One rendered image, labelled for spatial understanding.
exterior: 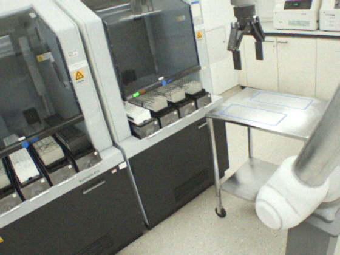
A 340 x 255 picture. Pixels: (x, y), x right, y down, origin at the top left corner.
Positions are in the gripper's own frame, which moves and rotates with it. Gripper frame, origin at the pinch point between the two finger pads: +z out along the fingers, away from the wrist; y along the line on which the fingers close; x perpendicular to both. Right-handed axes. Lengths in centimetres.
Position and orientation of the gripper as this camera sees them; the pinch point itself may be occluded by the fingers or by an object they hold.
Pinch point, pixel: (249, 61)
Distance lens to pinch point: 103.5
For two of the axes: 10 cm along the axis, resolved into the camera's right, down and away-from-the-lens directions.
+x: -6.2, -2.5, 7.4
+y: 7.7, -4.1, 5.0
